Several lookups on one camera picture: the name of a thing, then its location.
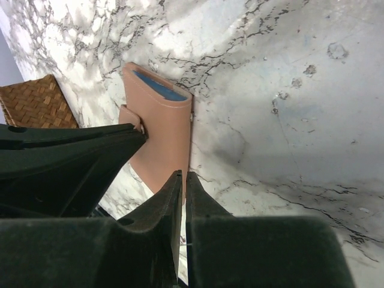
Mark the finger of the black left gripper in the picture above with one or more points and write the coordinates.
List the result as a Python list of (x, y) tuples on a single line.
[(61, 172)]

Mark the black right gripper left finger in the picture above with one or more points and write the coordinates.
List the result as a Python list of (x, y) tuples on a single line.
[(138, 250)]

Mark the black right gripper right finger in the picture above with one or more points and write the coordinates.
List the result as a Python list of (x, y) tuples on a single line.
[(228, 251)]

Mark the tan leather card holder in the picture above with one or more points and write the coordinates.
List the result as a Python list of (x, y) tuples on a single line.
[(164, 113)]

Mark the brown woven divided tray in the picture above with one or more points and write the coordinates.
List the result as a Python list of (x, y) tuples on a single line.
[(36, 104)]

